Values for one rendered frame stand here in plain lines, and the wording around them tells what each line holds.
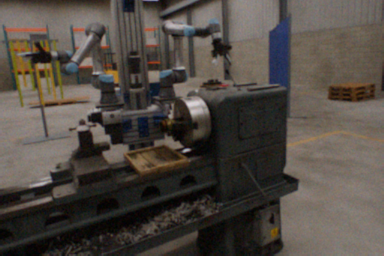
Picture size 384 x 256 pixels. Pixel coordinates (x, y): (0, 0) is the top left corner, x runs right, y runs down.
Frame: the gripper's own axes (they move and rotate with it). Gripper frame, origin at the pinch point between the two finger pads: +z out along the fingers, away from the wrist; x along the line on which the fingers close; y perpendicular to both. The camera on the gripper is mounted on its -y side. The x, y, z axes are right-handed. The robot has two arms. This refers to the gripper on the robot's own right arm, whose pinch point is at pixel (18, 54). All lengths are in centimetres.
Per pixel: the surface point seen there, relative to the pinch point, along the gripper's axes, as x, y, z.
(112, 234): -103, 90, -14
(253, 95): -125, 18, -102
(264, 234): -145, 113, -105
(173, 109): -93, 29, -65
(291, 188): -149, 83, -126
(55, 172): -74, 58, 3
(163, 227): -122, 84, -36
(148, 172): -111, 55, -34
